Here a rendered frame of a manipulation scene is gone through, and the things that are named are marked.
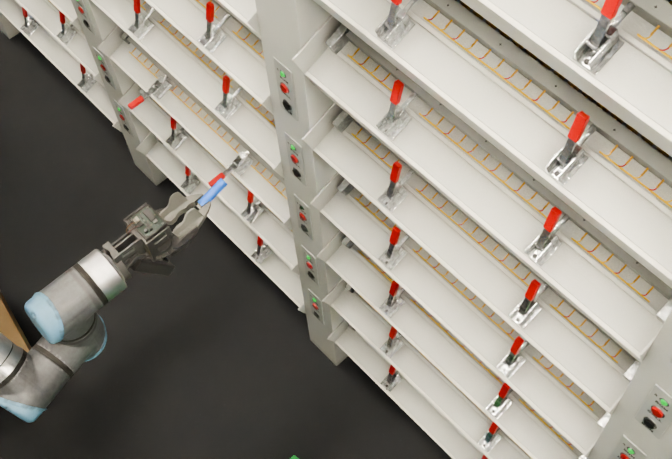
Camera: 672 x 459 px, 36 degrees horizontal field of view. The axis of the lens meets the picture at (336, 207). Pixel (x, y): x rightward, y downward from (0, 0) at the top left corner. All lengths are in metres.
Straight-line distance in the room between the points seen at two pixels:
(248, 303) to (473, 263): 1.11
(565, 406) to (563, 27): 0.79
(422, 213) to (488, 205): 0.23
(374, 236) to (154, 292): 0.96
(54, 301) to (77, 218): 0.92
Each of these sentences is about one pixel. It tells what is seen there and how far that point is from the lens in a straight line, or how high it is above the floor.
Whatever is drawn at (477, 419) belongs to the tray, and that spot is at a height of 0.36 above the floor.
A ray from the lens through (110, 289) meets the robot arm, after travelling 1.86.
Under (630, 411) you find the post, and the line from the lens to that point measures 1.42.
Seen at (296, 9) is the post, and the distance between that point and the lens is 1.37.
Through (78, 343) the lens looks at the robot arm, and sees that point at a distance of 1.94.
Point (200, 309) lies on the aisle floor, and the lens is 2.56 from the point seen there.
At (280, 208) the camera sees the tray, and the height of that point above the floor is 0.55.
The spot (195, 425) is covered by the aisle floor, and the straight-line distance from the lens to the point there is 2.45.
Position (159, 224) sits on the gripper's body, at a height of 0.70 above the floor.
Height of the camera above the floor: 2.29
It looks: 59 degrees down
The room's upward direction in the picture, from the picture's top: 5 degrees counter-clockwise
